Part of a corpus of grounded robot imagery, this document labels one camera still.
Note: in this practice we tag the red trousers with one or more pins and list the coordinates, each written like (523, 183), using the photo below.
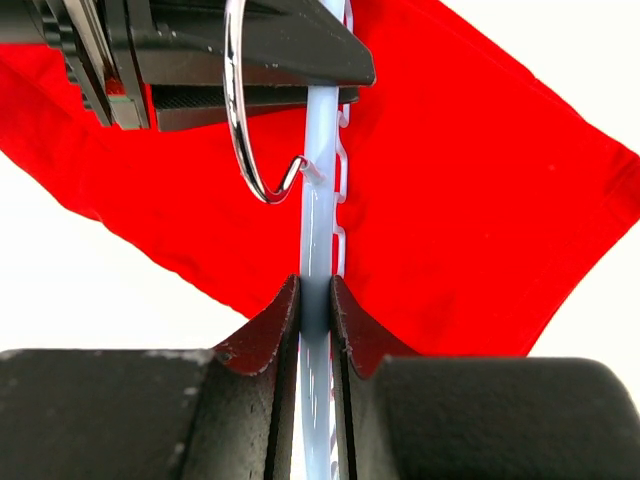
(477, 197)

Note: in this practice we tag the light blue hanger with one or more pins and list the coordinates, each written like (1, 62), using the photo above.
(318, 167)

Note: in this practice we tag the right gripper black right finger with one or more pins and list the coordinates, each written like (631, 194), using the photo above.
(402, 415)

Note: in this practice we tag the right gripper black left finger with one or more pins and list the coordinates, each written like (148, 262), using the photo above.
(220, 413)

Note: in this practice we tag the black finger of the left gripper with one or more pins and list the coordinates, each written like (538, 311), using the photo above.
(284, 43)
(179, 108)

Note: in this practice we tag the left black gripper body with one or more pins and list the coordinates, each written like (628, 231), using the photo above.
(95, 40)

